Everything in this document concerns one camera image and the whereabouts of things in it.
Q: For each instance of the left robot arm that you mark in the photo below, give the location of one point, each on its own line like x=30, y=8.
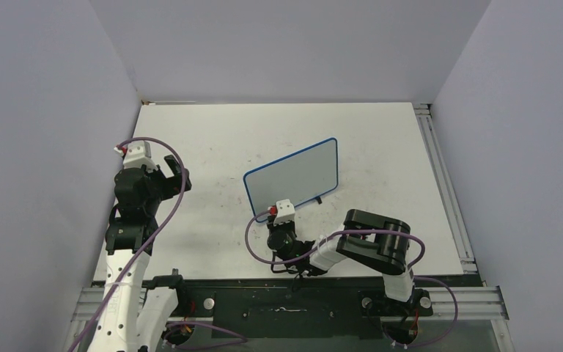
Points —
x=125, y=322

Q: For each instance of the aluminium rail front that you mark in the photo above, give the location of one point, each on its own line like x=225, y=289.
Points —
x=471, y=303

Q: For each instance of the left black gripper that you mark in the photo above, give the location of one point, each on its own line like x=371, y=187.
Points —
x=173, y=185

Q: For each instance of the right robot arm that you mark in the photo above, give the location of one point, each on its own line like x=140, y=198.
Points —
x=378, y=242

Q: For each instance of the aluminium rail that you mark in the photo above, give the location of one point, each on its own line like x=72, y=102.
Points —
x=446, y=188
x=471, y=303

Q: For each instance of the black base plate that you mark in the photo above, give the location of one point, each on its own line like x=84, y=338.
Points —
x=303, y=308

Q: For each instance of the blue framed whiteboard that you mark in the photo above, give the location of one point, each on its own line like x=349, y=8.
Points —
x=300, y=177

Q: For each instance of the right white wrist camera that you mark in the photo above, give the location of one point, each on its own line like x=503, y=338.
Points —
x=282, y=212

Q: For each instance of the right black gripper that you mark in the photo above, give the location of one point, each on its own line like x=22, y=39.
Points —
x=289, y=223

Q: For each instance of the aluminium rail right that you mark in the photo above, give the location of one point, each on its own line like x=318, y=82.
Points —
x=446, y=188

